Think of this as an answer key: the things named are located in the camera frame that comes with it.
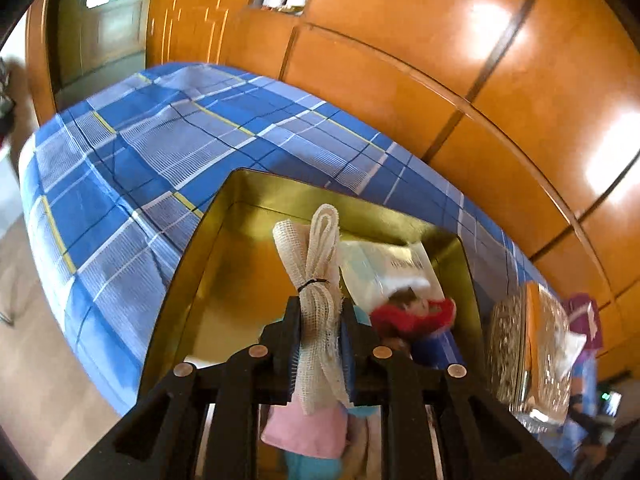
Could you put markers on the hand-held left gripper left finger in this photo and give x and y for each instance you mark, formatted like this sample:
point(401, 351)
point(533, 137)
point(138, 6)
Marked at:
point(295, 360)

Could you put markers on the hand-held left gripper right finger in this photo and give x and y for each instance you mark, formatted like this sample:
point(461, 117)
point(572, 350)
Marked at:
point(348, 360)

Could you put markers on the blue teddy bear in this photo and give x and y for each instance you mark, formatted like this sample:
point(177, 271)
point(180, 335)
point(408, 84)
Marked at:
point(305, 430)

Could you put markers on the red plush toy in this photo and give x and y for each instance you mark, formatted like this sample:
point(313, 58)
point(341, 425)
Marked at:
point(415, 315)

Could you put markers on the white mesh bundle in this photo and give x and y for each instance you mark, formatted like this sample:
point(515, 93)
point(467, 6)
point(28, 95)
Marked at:
point(320, 280)

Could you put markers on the white plastic packet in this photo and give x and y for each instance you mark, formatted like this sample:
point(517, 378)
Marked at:
point(385, 270)

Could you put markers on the gold tin box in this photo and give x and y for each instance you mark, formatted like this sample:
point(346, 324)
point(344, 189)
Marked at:
point(235, 260)

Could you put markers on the ornate gold tissue box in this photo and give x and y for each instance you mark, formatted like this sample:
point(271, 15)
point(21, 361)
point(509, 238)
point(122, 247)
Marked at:
point(530, 355)

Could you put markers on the purple carton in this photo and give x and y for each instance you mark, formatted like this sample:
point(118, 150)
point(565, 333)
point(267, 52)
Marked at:
point(582, 317)

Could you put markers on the blue plaid sheet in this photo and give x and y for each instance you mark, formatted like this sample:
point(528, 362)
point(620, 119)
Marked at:
point(150, 160)

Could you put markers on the wooden wardrobe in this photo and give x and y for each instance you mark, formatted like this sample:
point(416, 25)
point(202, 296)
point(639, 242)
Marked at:
point(475, 85)

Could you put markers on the wooden door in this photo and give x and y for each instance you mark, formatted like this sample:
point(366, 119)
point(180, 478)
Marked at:
point(105, 20)

